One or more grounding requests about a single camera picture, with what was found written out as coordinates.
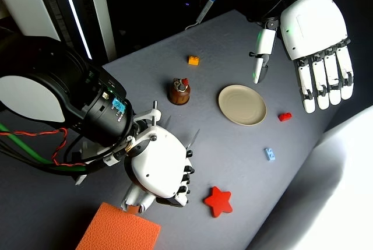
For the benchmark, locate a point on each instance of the red toy brick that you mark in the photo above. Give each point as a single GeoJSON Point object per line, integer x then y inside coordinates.
{"type": "Point", "coordinates": [284, 117]}

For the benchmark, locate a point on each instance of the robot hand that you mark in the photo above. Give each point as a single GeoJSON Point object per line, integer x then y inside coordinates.
{"type": "Point", "coordinates": [157, 168]}
{"type": "Point", "coordinates": [311, 28]}

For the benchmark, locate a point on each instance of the chocolate toy cake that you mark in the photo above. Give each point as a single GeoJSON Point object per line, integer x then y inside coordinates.
{"type": "Point", "coordinates": [179, 95]}

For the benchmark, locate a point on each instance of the light blue toy brick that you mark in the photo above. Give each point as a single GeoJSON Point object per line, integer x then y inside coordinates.
{"type": "Point", "coordinates": [270, 154]}

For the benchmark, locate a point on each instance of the grey table cloth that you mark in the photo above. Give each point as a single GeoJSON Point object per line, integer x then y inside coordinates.
{"type": "Point", "coordinates": [233, 159]}

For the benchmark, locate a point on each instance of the red star block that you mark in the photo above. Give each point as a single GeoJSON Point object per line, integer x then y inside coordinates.
{"type": "Point", "coordinates": [218, 202]}

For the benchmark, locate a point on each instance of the orange toy brick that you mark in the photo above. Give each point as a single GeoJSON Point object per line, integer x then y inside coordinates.
{"type": "Point", "coordinates": [193, 61]}

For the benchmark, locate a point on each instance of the beige round plate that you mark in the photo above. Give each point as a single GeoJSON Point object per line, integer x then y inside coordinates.
{"type": "Point", "coordinates": [242, 105]}

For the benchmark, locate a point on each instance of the orange foam block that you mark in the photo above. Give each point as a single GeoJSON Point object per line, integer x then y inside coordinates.
{"type": "Point", "coordinates": [116, 231]}

